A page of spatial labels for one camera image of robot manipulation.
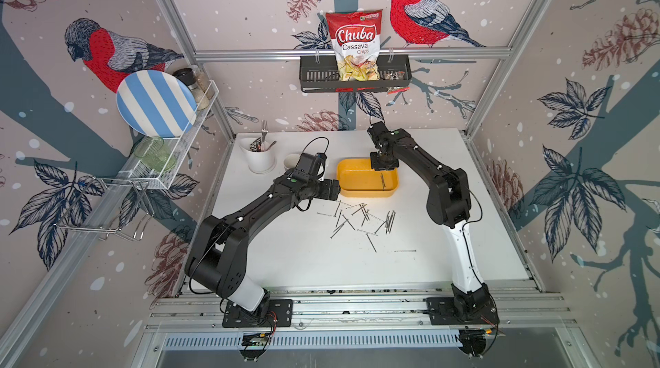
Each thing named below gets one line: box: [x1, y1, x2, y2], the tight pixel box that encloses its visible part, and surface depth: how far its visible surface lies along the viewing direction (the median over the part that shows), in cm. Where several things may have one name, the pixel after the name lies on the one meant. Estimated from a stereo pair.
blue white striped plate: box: [116, 69, 198, 140], surface depth 74 cm
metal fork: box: [261, 118, 269, 152], surface depth 108 cm
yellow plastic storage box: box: [336, 158, 400, 198], surface depth 105 cm
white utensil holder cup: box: [238, 136, 275, 172], surface depth 106 cm
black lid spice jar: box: [171, 67, 210, 111], surface depth 82 cm
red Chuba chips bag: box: [325, 9, 384, 82], surface depth 83 cm
